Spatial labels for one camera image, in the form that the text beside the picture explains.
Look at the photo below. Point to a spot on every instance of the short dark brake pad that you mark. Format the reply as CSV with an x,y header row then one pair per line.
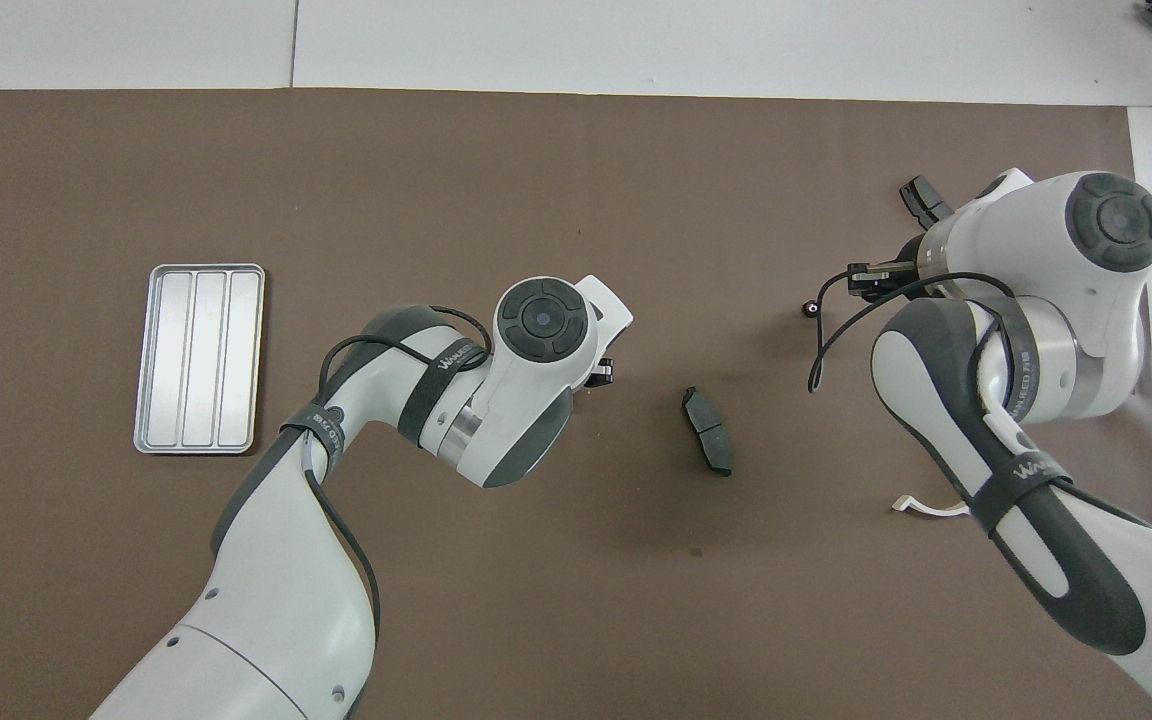
x,y
921,197

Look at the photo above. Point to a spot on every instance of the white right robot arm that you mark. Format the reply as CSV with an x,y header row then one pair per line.
x,y
1036,280

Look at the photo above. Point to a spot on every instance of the small black bearing gear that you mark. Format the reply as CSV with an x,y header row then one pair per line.
x,y
811,309

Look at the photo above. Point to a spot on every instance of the silver ribbed metal tray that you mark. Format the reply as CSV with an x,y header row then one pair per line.
x,y
199,358

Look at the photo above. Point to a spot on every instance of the long grey brake pad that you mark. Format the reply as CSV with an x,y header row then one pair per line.
x,y
708,432

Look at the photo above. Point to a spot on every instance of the brown table mat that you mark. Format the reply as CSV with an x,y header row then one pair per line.
x,y
496,180

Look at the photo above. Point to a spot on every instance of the white curved plastic bracket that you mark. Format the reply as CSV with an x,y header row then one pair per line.
x,y
911,505

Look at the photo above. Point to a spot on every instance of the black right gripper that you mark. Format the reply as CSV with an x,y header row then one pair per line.
x,y
901,280

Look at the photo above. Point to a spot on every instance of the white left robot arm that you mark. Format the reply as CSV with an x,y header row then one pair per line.
x,y
276,580

